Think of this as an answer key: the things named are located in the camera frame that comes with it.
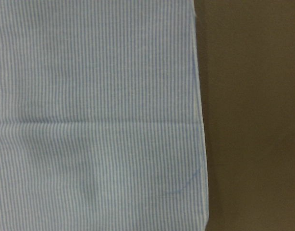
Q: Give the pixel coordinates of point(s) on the light blue striped shirt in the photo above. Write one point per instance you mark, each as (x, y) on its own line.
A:
(101, 125)

